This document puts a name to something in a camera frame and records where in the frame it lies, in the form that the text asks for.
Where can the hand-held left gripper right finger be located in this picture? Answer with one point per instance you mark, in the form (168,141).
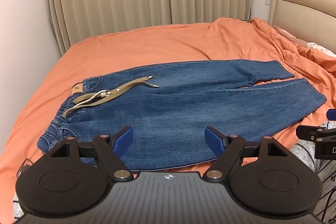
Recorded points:
(213,140)

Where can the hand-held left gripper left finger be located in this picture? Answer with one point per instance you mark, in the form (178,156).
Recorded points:
(124,140)

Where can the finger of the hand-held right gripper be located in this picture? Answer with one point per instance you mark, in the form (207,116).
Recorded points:
(332,114)
(305,132)

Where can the blue denim pants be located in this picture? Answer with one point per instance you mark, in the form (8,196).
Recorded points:
(183,113)

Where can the person's grey patterned trousers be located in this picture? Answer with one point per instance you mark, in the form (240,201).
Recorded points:
(302,158)

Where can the olive fabric belt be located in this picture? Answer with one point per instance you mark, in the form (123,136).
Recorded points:
(123,87)

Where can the orange duvet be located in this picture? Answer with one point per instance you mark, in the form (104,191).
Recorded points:
(296,66)

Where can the orange bed sheet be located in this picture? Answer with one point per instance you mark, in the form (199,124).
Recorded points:
(131,45)

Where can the clear plastic object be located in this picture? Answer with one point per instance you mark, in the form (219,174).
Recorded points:
(24,167)

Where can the beige padded headboard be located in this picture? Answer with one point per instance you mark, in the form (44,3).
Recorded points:
(302,8)

